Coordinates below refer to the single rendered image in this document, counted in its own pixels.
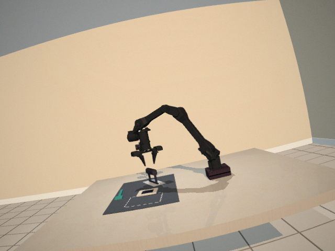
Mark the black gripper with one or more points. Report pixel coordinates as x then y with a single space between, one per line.
145 148

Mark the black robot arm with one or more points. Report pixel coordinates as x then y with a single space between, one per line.
180 114

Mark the tan square tile with white border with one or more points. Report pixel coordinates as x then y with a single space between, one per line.
147 192

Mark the dark grey flat mat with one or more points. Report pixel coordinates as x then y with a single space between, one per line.
168 195

